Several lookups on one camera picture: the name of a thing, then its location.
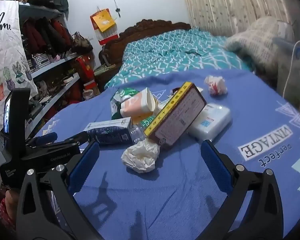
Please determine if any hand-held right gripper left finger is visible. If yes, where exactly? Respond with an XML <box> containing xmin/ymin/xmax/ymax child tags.
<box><xmin>16</xmin><ymin>141</ymin><xmax>108</xmax><ymax>240</ymax></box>

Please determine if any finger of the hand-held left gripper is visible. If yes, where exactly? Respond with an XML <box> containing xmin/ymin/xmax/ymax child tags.
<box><xmin>53</xmin><ymin>131</ymin><xmax>90</xmax><ymax>147</ymax></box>
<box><xmin>25</xmin><ymin>132</ymin><xmax>58</xmax><ymax>147</ymax></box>

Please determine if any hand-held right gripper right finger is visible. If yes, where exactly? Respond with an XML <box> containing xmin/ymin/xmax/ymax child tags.
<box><xmin>200</xmin><ymin>139</ymin><xmax>284</xmax><ymax>240</ymax></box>

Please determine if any white tissue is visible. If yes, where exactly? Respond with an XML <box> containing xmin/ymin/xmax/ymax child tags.
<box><xmin>121</xmin><ymin>139</ymin><xmax>161</xmax><ymax>173</ymax></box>

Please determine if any pink white paper cup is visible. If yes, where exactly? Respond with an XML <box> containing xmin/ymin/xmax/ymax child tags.
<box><xmin>120</xmin><ymin>87</ymin><xmax>158</xmax><ymax>118</ymax></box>

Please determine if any green white foil packet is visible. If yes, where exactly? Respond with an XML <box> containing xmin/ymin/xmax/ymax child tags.
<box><xmin>139</xmin><ymin>116</ymin><xmax>157</xmax><ymax>130</ymax></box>

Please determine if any person's left forearm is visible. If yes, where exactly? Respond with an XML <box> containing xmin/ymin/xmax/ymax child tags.
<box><xmin>0</xmin><ymin>190</ymin><xmax>19</xmax><ymax>238</ymax></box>

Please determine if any dark blue white carton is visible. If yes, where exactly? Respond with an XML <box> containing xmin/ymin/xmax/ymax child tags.
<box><xmin>84</xmin><ymin>117</ymin><xmax>133</xmax><ymax>145</ymax></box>

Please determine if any white tissue pack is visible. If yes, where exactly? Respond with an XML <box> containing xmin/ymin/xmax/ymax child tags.
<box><xmin>187</xmin><ymin>103</ymin><xmax>232</xmax><ymax>142</ymax></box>

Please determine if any brown medicine box yellow edge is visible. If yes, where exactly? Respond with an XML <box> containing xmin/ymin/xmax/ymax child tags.
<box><xmin>143</xmin><ymin>81</ymin><xmax>207</xmax><ymax>151</ymax></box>

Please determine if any crushed green can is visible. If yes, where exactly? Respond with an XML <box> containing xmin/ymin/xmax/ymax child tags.
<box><xmin>111</xmin><ymin>87</ymin><xmax>140</xmax><ymax>120</ymax></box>

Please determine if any blue printed bedsheet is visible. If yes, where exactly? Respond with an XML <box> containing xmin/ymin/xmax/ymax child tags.
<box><xmin>34</xmin><ymin>69</ymin><xmax>300</xmax><ymax>240</ymax></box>

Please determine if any dark wooden nightstand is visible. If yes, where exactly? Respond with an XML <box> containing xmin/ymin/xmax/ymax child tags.
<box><xmin>94</xmin><ymin>64</ymin><xmax>123</xmax><ymax>95</ymax></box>

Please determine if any red gift bag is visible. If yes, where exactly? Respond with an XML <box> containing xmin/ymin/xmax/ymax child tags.
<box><xmin>76</xmin><ymin>55</ymin><xmax>100</xmax><ymax>93</ymax></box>

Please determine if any grey metal shelf rack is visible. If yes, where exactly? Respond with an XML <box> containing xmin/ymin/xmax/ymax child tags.
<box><xmin>0</xmin><ymin>1</ymin><xmax>82</xmax><ymax>155</ymax></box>

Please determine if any crumpled red white wrapper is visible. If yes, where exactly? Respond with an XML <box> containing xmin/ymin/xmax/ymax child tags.
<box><xmin>204</xmin><ymin>75</ymin><xmax>227</xmax><ymax>96</ymax></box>

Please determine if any white plant print cloth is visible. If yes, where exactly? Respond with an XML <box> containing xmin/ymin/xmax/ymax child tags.
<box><xmin>0</xmin><ymin>0</ymin><xmax>39</xmax><ymax>134</ymax></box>

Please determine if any brown handbag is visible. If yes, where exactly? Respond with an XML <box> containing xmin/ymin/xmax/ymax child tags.
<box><xmin>71</xmin><ymin>32</ymin><xmax>93</xmax><ymax>54</ymax></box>

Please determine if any pile of dark clothes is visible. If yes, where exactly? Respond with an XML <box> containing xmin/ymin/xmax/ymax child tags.
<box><xmin>22</xmin><ymin>17</ymin><xmax>74</xmax><ymax>59</ymax></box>

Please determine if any yellow paper bag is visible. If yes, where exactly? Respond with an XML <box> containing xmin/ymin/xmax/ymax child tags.
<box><xmin>90</xmin><ymin>9</ymin><xmax>116</xmax><ymax>33</ymax></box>

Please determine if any teal patterned quilt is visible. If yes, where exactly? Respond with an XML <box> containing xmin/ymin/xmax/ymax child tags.
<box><xmin>104</xmin><ymin>27</ymin><xmax>252</xmax><ymax>90</ymax></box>

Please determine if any patterned grey pillow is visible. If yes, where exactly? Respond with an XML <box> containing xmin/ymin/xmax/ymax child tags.
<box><xmin>225</xmin><ymin>16</ymin><xmax>294</xmax><ymax>80</ymax></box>

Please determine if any carved wooden headboard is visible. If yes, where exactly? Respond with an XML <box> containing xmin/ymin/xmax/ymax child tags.
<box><xmin>98</xmin><ymin>19</ymin><xmax>192</xmax><ymax>87</ymax></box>

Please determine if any beige leaf print curtain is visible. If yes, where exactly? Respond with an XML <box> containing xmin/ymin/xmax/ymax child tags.
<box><xmin>179</xmin><ymin>0</ymin><xmax>290</xmax><ymax>37</ymax></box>

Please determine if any red white wall calendar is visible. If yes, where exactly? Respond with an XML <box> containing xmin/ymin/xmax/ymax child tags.
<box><xmin>94</xmin><ymin>27</ymin><xmax>119</xmax><ymax>46</ymax></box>

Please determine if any white cable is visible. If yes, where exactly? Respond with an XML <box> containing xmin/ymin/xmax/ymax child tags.
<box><xmin>283</xmin><ymin>40</ymin><xmax>300</xmax><ymax>98</ymax></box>

